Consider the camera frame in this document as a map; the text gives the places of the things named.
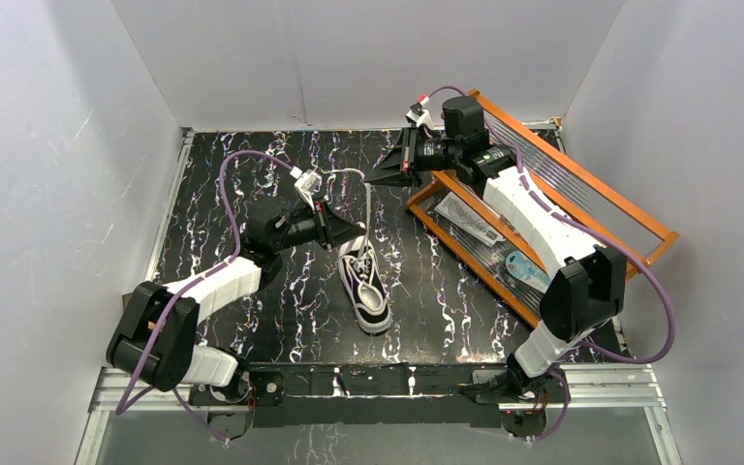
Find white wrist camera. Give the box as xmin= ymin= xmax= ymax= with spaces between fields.
xmin=290 ymin=167 xmax=323 ymax=209
xmin=405 ymin=94 xmax=434 ymax=130

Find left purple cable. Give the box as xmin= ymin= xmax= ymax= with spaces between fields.
xmin=113 ymin=149 xmax=296 ymax=418

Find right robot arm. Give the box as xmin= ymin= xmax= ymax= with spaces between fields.
xmin=367 ymin=96 xmax=627 ymax=401

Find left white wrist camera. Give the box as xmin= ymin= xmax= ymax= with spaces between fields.
xmin=290 ymin=167 xmax=323 ymax=209

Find black base frame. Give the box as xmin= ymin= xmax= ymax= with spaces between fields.
xmin=189 ymin=362 xmax=567 ymax=440

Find light blue oval packet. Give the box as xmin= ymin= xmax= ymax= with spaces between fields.
xmin=505 ymin=251 xmax=551 ymax=293

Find black white sneaker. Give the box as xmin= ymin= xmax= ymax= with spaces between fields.
xmin=337 ymin=236 xmax=392 ymax=335

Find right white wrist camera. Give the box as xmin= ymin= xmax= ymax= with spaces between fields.
xmin=405 ymin=94 xmax=434 ymax=130

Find orange wooden tiered shelf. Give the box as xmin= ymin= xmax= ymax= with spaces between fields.
xmin=406 ymin=89 xmax=680 ymax=327

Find grey patterned packet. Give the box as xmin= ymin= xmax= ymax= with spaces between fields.
xmin=434 ymin=193 xmax=506 ymax=247

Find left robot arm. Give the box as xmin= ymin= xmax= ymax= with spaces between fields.
xmin=106 ymin=200 xmax=365 ymax=403

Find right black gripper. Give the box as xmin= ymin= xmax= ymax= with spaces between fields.
xmin=364 ymin=123 xmax=462 ymax=188

